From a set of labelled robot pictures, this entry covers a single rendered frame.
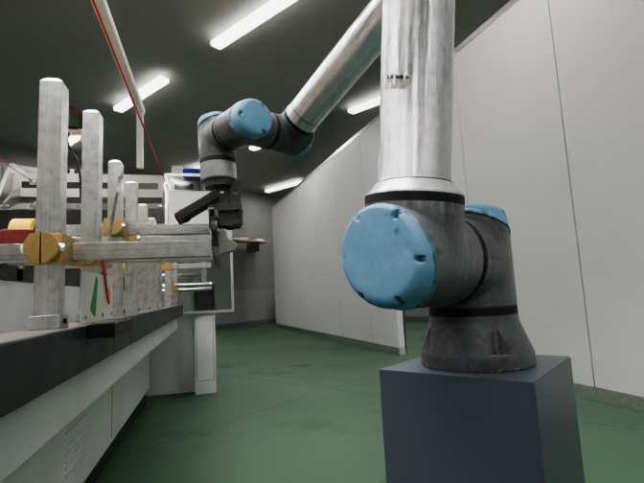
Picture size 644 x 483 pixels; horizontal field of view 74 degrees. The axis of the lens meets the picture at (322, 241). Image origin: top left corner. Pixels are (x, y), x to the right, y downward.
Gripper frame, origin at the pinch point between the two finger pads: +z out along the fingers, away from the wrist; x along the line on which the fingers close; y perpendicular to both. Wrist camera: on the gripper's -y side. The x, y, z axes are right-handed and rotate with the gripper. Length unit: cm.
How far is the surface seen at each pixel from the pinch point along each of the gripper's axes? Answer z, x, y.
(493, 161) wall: -80, 181, 219
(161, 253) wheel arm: -0.1, -26.7, -9.4
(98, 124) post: -32.7, -6.0, -24.0
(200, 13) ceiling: -263, 291, 1
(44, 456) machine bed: 49, 32, -49
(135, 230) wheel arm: -12.4, 23.2, -21.7
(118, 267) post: -1.6, 18.9, -25.7
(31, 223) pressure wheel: -15, 21, -48
